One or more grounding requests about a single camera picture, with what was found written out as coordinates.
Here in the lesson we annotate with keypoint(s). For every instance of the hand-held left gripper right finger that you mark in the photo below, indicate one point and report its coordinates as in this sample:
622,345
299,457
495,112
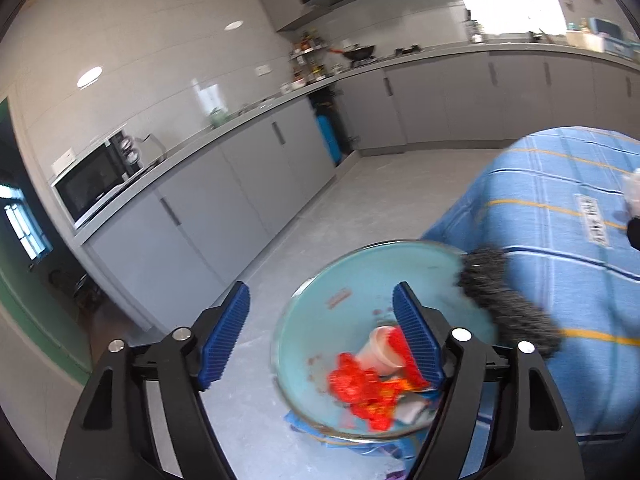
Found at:
417,340

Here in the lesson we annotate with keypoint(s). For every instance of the blue cylinder under counter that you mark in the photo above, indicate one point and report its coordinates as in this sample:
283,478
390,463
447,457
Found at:
330,137

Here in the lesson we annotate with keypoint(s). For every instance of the grey chenille cloth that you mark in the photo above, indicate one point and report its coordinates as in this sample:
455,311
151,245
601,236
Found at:
505,300

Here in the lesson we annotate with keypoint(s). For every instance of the spice rack with bottles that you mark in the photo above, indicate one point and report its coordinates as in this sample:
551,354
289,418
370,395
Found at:
310,60

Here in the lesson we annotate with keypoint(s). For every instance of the red net piece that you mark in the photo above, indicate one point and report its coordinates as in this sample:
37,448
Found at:
400,347

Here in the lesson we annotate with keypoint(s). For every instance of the white plastic basin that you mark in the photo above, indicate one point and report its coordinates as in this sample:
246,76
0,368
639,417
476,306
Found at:
577,40

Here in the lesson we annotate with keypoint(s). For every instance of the white wall socket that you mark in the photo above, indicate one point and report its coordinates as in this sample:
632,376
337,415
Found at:
263,70

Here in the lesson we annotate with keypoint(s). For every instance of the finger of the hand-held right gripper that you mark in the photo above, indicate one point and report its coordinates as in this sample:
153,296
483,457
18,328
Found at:
635,232

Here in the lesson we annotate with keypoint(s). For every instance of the green glass jar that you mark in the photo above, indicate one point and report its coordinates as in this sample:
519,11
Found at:
218,117

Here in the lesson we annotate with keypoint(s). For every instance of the black wok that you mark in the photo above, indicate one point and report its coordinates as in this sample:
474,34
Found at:
360,54

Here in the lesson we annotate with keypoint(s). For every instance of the grey lower cabinets with counter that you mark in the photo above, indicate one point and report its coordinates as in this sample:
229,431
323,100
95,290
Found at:
240,170

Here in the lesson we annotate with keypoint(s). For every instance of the black white microwave oven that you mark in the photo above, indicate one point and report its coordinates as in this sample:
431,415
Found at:
90,185

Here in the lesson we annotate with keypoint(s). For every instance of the gas stove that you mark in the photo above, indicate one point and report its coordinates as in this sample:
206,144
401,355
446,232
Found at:
407,50

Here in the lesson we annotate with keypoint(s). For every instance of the white paper cup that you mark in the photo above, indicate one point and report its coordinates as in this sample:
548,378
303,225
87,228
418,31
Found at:
377,352

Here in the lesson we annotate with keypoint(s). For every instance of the black kitchen faucet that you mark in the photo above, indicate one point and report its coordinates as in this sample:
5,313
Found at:
537,32

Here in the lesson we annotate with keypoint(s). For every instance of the knife holder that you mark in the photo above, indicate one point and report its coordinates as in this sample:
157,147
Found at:
475,30

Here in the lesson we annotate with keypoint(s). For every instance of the red plastic bag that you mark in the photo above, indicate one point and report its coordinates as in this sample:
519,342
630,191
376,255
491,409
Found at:
360,390

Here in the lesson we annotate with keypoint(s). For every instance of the green door frame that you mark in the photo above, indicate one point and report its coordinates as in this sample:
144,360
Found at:
30,320

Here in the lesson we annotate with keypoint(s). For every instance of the blue plaid tablecloth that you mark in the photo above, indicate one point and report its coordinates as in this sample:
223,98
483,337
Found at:
550,185

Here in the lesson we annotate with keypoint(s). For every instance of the blue dish box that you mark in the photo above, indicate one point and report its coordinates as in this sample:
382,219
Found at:
607,35

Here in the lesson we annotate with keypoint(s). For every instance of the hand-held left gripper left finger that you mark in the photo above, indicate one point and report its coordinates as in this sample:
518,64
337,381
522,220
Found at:
225,335

